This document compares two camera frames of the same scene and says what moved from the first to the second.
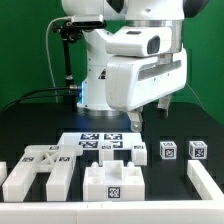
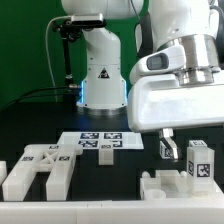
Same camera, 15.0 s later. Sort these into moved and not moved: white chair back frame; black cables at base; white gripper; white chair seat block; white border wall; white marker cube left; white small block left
Moved: white gripper; white chair seat block
Not moved: white chair back frame; white marker cube left; black cables at base; white small block left; white border wall
